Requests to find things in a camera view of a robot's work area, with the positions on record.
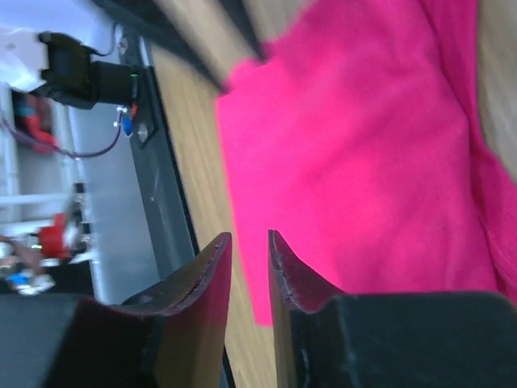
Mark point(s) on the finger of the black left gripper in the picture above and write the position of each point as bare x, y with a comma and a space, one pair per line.
240, 17
147, 19

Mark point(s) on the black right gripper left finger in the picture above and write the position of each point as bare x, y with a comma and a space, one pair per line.
171, 334

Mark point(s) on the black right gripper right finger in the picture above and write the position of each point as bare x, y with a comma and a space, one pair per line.
327, 338

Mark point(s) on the pink t shirt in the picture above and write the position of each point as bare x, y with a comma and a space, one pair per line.
359, 140

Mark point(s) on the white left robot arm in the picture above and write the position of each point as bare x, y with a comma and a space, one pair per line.
58, 66

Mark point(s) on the aluminium mounting rail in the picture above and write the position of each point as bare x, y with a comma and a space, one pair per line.
47, 242

